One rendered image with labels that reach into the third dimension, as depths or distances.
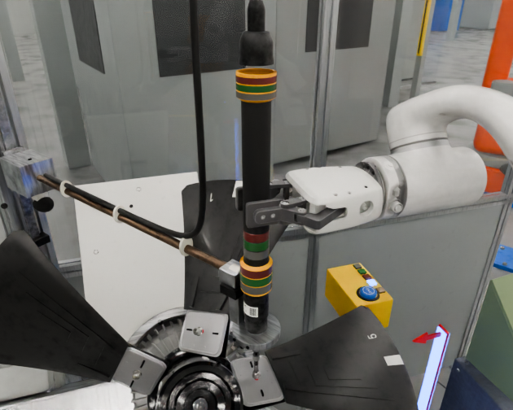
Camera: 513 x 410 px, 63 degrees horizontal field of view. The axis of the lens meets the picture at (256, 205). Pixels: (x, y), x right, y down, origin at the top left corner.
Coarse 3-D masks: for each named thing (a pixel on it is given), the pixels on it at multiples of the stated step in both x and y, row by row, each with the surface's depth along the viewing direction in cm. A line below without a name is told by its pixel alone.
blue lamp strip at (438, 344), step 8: (440, 328) 75; (440, 344) 75; (432, 352) 77; (440, 352) 75; (432, 360) 78; (432, 368) 78; (432, 376) 78; (424, 384) 81; (432, 384) 79; (424, 392) 82; (424, 400) 82; (424, 408) 82
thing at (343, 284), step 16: (336, 272) 109; (352, 272) 109; (368, 272) 109; (336, 288) 106; (352, 288) 103; (336, 304) 107; (352, 304) 99; (368, 304) 98; (384, 304) 99; (384, 320) 102
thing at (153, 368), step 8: (128, 352) 60; (136, 352) 59; (128, 360) 61; (136, 360) 60; (152, 360) 60; (160, 360) 60; (120, 368) 62; (128, 368) 62; (136, 368) 61; (144, 368) 61; (152, 368) 61; (160, 368) 60; (120, 376) 63; (128, 376) 63; (144, 376) 62; (152, 376) 62; (160, 376) 61; (128, 384) 64; (136, 384) 63; (144, 384) 63; (152, 384) 63; (144, 392) 64
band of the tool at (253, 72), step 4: (244, 68) 45; (248, 68) 46; (252, 68) 46; (256, 68) 46; (260, 68) 46; (264, 68) 45; (268, 68) 45; (236, 72) 43; (240, 72) 45; (244, 72) 46; (248, 72) 46; (252, 72) 46; (256, 72) 46; (260, 72) 46; (264, 72) 46; (268, 72) 46; (272, 72) 43; (276, 72) 44; (240, 76) 43; (244, 76) 42; (248, 76) 42; (252, 76) 42; (256, 76) 42; (260, 76) 42; (264, 76) 42; (268, 76) 42; (240, 84) 43; (272, 84) 43; (240, 92) 44; (244, 92) 43; (268, 92) 43; (272, 92) 44; (244, 100) 44; (264, 100) 43; (268, 100) 44
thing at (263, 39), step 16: (256, 0) 40; (256, 16) 41; (256, 32) 41; (240, 48) 42; (256, 48) 41; (272, 48) 42; (240, 64) 43; (256, 64) 42; (256, 304) 56; (256, 320) 57
